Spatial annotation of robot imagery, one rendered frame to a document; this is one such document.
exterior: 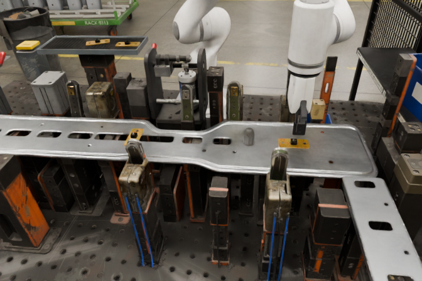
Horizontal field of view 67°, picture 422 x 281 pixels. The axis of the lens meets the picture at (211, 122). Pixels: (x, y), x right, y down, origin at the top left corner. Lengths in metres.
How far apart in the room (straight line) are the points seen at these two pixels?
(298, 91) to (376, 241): 0.35
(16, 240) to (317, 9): 1.06
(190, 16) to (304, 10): 0.58
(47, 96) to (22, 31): 2.51
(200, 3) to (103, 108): 0.49
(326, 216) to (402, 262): 0.17
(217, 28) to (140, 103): 0.43
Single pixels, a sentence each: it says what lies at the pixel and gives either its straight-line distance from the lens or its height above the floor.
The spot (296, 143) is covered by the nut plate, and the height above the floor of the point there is 1.01.
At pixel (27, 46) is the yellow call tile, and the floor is 1.16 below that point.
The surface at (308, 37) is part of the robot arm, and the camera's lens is 0.74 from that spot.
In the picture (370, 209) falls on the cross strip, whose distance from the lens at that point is 0.82.
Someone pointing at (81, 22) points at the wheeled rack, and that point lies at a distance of 4.95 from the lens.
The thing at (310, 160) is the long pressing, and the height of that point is 1.00.
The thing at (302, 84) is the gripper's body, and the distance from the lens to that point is 0.78.
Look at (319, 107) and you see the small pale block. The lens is 1.01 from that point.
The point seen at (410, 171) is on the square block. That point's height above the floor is 1.06.
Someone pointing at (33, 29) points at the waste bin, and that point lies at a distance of 3.67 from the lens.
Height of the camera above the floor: 1.58
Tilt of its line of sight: 35 degrees down
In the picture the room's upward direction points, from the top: 3 degrees counter-clockwise
